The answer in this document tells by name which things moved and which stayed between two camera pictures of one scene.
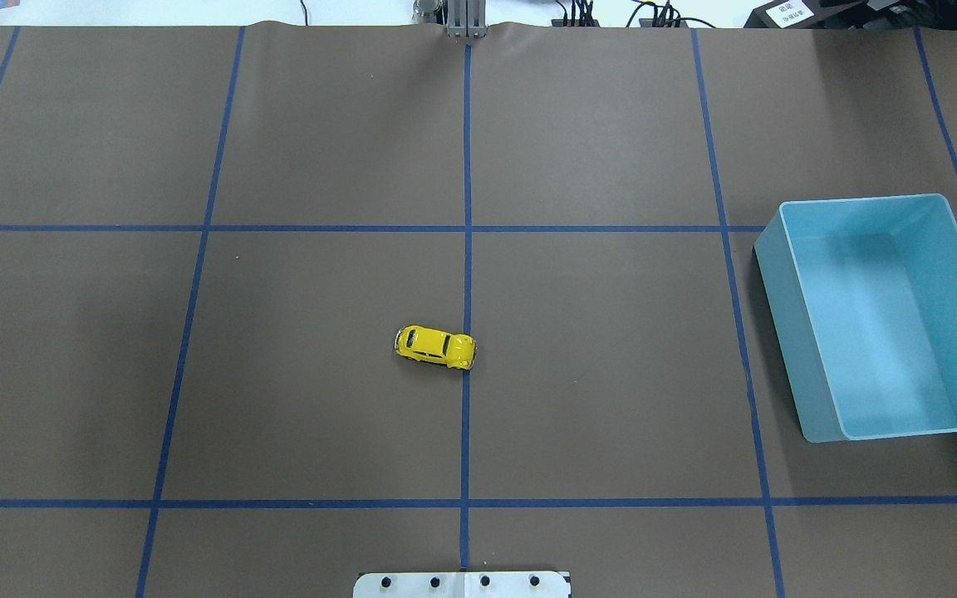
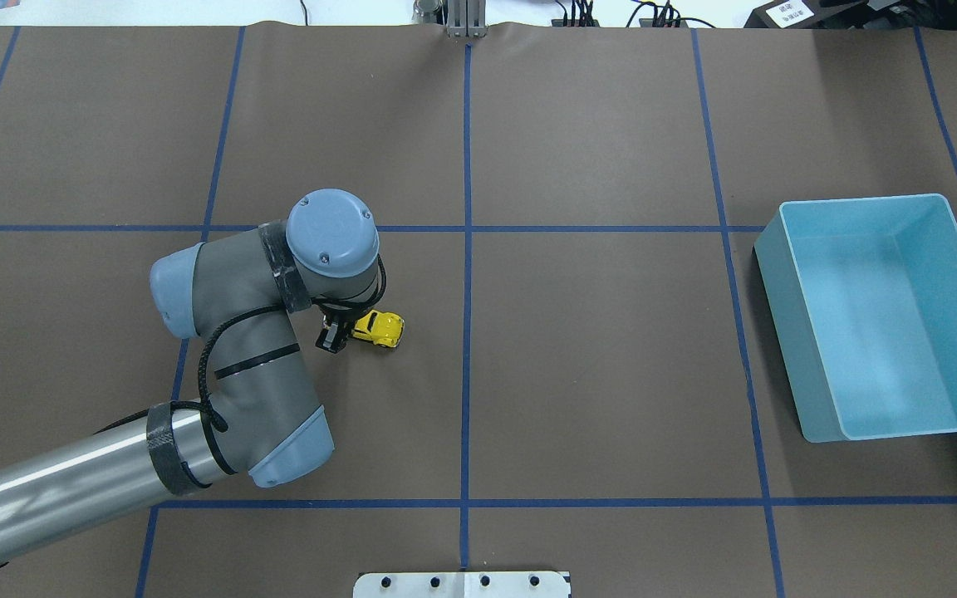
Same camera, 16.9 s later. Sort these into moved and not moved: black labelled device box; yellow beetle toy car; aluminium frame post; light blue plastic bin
Moved: yellow beetle toy car
Not moved: light blue plastic bin; aluminium frame post; black labelled device box
